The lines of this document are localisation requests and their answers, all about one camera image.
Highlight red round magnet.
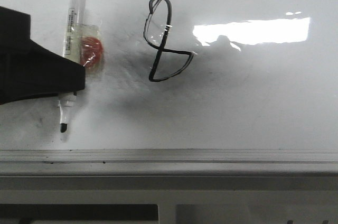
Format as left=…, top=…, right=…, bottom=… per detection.
left=80, top=36, right=104, bottom=68

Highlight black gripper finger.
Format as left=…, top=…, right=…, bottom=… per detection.
left=1, top=7, right=86, bottom=104

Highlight white table frame below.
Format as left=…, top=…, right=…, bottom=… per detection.
left=1, top=176, right=337, bottom=223

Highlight clear adhesive tape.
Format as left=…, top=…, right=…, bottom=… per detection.
left=62, top=24, right=104, bottom=73

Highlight white whiteboard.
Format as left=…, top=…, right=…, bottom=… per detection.
left=1, top=0, right=337, bottom=151

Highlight aluminium whiteboard frame rail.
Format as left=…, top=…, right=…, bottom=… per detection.
left=1, top=149, right=337, bottom=177

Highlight white black-tip whiteboard marker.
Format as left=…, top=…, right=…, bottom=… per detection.
left=59, top=0, right=86, bottom=133

